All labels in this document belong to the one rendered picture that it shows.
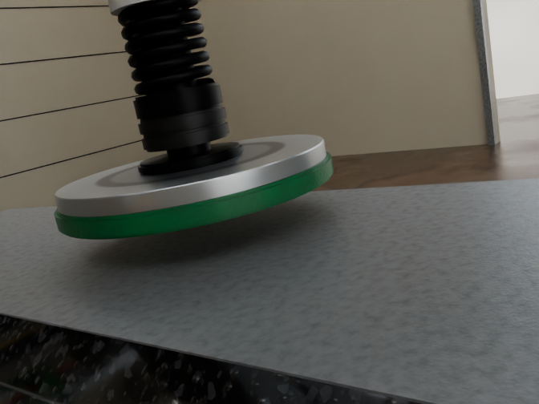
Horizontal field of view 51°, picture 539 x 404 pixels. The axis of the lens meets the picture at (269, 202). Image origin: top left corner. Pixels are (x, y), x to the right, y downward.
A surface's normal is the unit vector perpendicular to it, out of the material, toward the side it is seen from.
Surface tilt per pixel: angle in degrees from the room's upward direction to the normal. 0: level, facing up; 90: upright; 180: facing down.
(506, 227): 0
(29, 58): 90
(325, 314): 0
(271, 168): 90
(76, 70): 90
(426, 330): 0
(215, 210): 90
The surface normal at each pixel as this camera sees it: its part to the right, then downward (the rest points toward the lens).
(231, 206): 0.29, 0.15
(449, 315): -0.18, -0.96
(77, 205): -0.64, 0.28
